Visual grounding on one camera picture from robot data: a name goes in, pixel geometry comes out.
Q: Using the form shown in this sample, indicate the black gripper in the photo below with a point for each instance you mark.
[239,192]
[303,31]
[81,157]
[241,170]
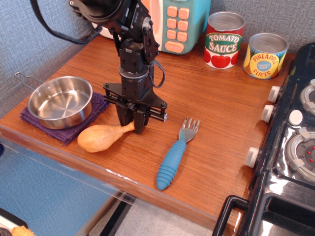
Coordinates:
[133,92]

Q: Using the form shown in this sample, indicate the orange toy chicken drumstick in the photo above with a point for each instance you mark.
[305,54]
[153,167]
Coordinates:
[100,137]

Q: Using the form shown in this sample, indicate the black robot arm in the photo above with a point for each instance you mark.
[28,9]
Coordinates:
[133,57]

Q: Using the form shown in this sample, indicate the teal toy microwave oven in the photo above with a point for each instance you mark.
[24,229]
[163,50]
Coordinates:
[171,26]

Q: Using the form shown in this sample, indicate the purple folded cloth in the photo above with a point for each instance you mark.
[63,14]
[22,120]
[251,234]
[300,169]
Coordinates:
[99,105]

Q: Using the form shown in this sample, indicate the stainless steel pot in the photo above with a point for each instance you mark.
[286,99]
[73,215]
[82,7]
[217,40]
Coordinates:
[60,103]

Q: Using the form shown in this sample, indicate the white stove knob front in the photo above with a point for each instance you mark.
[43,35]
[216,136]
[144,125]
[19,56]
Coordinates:
[252,157]

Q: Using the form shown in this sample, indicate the white stove knob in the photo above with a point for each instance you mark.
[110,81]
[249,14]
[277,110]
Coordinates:
[273,94]
[252,157]
[267,113]

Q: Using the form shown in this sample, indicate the tomato sauce can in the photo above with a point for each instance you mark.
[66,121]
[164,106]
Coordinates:
[223,39]

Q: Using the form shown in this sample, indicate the white stove knob middle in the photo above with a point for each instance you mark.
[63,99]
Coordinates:
[267,113]

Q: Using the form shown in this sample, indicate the white stove knob rear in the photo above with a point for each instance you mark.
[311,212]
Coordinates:
[273,94]

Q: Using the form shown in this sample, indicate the pineapple slices can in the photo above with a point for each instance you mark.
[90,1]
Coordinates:
[265,55]

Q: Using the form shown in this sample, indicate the orange object bottom left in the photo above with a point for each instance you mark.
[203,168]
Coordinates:
[22,231]

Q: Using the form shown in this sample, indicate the black toy stove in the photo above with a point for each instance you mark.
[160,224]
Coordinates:
[282,188]

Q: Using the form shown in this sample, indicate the blue handled fork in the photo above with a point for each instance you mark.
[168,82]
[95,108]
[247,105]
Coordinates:
[172,160]

